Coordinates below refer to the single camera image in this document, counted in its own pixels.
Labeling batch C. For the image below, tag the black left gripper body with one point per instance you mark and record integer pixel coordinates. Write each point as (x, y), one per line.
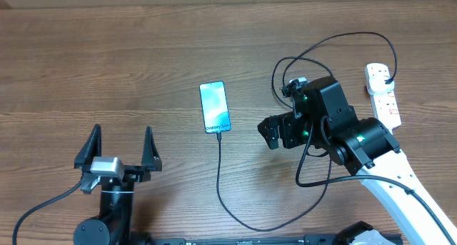
(136, 174)

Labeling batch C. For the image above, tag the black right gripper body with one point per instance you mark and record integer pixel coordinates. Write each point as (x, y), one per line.
(297, 133)

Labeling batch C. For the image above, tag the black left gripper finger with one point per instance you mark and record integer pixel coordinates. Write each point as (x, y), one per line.
(150, 157)
(90, 150)

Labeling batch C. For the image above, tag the blue Galaxy smartphone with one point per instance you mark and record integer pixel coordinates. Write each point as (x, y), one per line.
(215, 107)

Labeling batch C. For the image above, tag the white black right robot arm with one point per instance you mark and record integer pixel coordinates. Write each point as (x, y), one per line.
(322, 117)

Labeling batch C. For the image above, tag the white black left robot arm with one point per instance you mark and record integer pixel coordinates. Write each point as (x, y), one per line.
(113, 224)

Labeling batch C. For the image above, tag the white charger plug adapter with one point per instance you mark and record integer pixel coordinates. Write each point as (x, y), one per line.
(379, 85)

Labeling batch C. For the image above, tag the white power strip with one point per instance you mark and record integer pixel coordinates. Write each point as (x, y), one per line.
(385, 107)

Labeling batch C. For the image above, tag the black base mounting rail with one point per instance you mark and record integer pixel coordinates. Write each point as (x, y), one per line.
(309, 239)

